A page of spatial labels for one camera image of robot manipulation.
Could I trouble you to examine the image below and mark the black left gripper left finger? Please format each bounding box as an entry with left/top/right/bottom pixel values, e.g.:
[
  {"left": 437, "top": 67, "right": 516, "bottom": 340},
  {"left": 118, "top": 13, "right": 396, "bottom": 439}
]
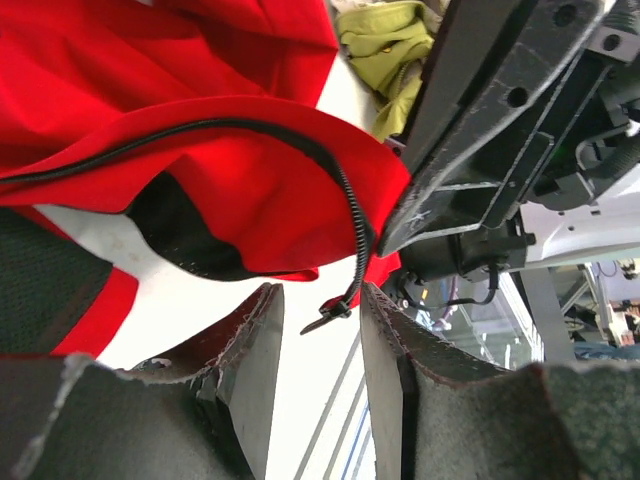
[{"left": 1, "top": 283, "right": 284, "bottom": 479}]

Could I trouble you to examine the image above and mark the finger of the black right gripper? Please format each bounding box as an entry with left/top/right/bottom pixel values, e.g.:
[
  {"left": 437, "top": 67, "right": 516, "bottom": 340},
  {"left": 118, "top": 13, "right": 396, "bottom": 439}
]
[
  {"left": 377, "top": 1, "right": 612, "bottom": 255},
  {"left": 401, "top": 0, "right": 537, "bottom": 165}
]

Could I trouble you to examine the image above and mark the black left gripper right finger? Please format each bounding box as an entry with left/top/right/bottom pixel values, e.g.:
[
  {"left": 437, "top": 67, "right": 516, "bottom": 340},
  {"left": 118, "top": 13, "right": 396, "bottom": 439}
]
[{"left": 360, "top": 283, "right": 639, "bottom": 479}]

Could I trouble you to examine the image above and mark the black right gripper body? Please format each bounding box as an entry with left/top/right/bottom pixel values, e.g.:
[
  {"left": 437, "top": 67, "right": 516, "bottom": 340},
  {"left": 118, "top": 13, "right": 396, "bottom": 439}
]
[{"left": 479, "top": 29, "right": 639, "bottom": 229}]

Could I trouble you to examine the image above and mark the red zip jacket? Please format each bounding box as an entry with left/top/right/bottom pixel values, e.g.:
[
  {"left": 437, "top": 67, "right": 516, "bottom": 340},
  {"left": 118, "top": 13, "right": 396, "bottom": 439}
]
[{"left": 1, "top": 1, "right": 409, "bottom": 356}]

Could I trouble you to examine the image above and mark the white star-patterned green-lined garment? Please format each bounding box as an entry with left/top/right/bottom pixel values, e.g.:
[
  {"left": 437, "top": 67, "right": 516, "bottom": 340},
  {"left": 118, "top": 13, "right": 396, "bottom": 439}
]
[{"left": 330, "top": 1, "right": 449, "bottom": 142}]

